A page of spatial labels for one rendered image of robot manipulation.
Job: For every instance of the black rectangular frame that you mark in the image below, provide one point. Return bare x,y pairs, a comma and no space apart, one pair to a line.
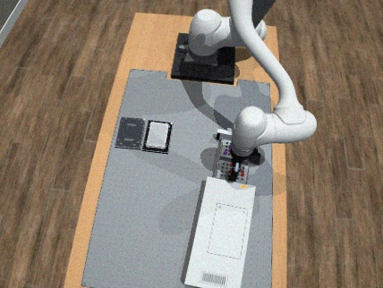
157,150

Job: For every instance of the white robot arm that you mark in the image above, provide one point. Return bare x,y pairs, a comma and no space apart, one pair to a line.
288,122

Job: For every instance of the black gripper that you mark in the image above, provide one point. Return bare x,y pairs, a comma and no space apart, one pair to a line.
236,162

